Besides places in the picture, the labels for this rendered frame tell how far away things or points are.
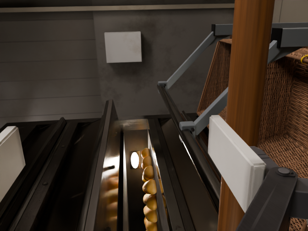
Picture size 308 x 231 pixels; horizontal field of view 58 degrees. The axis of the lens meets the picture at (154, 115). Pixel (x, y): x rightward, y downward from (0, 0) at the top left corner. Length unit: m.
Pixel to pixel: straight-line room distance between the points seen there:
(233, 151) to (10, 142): 0.13
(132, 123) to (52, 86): 1.53
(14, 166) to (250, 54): 0.19
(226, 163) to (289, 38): 0.56
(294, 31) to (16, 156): 0.63
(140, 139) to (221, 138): 1.73
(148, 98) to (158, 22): 0.82
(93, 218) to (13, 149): 0.59
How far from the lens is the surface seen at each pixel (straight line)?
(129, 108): 3.17
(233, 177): 0.16
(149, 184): 1.44
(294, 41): 0.72
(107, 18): 2.97
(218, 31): 1.15
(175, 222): 0.97
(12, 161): 0.19
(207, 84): 1.82
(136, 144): 1.91
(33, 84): 3.24
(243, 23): 0.24
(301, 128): 1.31
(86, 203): 0.84
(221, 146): 0.18
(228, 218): 0.30
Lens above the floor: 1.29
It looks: 5 degrees down
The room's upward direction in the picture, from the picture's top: 93 degrees counter-clockwise
